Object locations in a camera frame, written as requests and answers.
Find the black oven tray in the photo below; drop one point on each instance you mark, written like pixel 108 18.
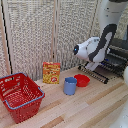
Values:
pixel 96 76

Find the red plastic shopping basket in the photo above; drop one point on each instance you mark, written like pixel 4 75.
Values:
pixel 20 96

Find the yellow red cereal box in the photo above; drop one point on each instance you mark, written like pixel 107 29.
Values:
pixel 51 72

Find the red plastic bowl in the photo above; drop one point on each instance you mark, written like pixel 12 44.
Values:
pixel 81 80

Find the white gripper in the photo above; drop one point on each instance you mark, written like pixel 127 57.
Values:
pixel 92 65

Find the blue plastic cup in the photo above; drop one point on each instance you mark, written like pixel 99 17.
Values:
pixel 70 86

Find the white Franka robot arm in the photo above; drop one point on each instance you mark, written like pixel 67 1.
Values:
pixel 100 43

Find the black toaster oven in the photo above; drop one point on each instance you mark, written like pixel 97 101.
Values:
pixel 116 55

